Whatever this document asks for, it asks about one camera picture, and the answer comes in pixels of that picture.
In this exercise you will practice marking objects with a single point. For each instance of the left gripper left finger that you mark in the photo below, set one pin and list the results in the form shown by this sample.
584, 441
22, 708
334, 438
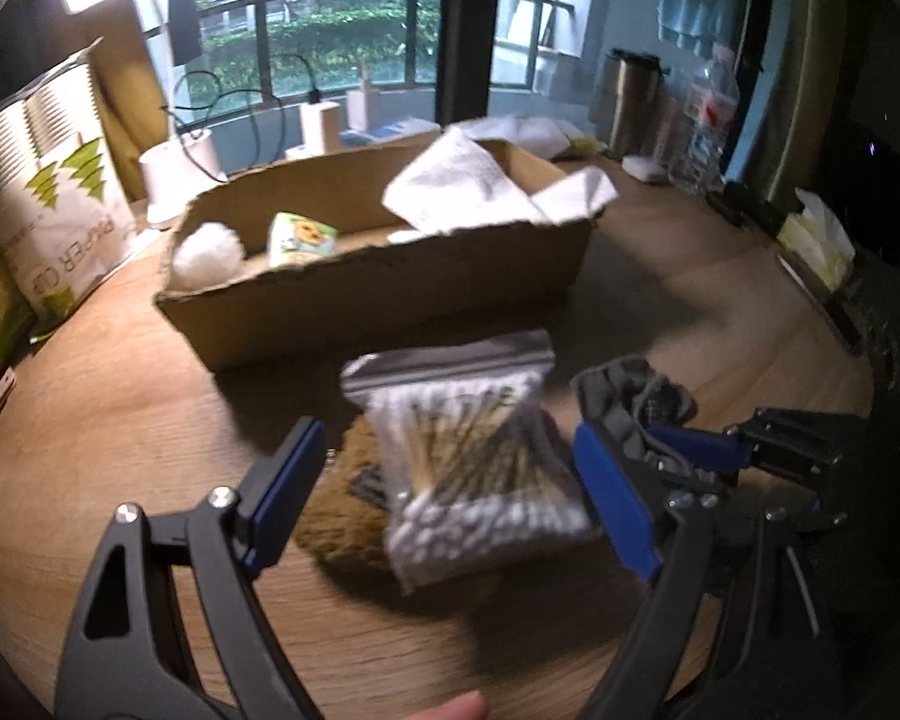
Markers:
127, 653

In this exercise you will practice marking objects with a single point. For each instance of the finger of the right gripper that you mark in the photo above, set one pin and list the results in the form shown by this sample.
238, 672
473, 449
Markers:
711, 452

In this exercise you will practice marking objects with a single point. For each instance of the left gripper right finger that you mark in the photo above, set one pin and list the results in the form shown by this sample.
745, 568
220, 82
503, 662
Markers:
665, 537

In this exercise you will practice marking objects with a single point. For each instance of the grey glove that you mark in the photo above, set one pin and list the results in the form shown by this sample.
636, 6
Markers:
626, 396

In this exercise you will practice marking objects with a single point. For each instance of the cotton swab bag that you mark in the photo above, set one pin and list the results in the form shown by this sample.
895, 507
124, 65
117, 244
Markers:
476, 472

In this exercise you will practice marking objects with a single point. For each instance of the white textured cloth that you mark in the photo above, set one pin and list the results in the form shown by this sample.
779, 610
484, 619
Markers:
456, 184

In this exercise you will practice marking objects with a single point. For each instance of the cartoon tissue pack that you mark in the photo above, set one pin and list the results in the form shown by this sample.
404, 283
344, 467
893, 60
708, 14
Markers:
297, 240

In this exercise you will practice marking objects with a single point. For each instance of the fingertip at bottom edge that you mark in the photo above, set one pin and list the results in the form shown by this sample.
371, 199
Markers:
470, 706

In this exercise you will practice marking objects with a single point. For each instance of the yellow tissue pack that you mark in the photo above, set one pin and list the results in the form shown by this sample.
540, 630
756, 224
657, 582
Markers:
819, 240

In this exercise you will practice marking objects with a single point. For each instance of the brown fuzzy plush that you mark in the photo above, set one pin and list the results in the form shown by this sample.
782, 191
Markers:
344, 521

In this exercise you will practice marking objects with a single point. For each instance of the white paper towel in box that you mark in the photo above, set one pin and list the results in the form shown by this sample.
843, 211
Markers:
581, 195

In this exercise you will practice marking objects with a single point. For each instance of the clear water bottle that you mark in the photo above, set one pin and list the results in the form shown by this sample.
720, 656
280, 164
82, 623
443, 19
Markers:
710, 107

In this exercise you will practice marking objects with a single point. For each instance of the white earbuds case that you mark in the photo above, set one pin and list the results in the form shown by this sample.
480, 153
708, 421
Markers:
644, 169

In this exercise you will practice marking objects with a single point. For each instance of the steel thermos tumbler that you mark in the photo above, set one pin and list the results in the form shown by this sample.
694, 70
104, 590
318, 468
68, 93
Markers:
636, 82

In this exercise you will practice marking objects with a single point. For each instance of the white bubble wrap ball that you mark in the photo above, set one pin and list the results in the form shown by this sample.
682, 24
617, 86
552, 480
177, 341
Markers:
212, 255

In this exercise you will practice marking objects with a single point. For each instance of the brown cardboard box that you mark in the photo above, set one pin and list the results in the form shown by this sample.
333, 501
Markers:
369, 287

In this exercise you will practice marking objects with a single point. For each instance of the paper cup bag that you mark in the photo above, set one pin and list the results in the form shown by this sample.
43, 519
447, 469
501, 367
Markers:
65, 222

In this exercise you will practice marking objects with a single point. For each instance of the white desk lamp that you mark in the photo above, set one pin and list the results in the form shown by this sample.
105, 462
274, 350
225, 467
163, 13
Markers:
170, 171

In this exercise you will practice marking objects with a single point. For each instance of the white charger with black cable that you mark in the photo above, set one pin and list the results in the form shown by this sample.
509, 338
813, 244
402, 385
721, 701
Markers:
320, 118

